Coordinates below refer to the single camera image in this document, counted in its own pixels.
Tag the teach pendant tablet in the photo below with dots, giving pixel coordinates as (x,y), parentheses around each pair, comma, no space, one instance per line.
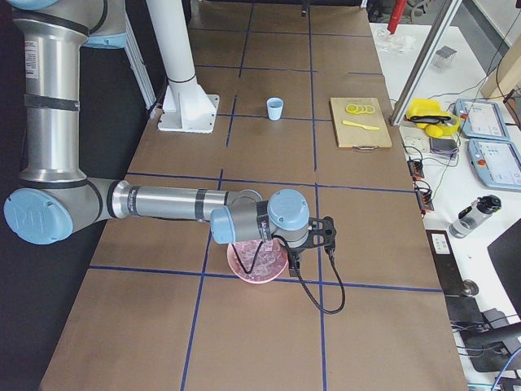
(496,163)
(481,119)

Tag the upper teach pendant tablet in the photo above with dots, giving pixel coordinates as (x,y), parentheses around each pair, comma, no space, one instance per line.
(481,119)

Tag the yellow plastic knife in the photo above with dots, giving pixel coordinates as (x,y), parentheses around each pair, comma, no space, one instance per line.
(359,125)

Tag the bamboo cutting board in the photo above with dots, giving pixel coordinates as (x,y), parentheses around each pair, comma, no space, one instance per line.
(356,138)

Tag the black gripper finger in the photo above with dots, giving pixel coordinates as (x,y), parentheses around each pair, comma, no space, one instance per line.
(294,268)

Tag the clear water bottle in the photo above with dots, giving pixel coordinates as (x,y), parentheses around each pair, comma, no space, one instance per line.
(474,215)

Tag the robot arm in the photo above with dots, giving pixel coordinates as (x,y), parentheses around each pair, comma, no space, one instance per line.
(57,198)

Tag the aluminium frame post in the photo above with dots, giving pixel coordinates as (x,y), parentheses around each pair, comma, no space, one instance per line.
(443,20)

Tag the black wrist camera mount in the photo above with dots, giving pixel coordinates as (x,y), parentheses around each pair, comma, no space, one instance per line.
(321,234)

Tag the white power strip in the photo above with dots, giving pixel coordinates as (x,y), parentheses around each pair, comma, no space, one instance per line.
(415,145)

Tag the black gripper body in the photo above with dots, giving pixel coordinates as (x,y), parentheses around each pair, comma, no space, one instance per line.
(294,256)

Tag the yellow cloth bag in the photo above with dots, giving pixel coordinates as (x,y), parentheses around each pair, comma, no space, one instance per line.
(428,116)

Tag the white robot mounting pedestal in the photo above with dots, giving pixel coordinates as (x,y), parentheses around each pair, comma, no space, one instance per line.
(186,107)

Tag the lower teach pendant tablet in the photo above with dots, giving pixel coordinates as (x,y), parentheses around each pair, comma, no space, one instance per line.
(496,163)

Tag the crumpled plastic bags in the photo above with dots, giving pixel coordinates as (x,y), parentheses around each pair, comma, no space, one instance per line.
(385,41)

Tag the grey wallet pouch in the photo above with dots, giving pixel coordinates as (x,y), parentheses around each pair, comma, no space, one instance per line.
(443,146)

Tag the pink bowl of ice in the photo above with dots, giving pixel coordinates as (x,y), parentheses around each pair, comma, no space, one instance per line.
(257,262)

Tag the light blue paper cup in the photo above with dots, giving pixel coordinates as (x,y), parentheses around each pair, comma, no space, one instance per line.
(274,106)

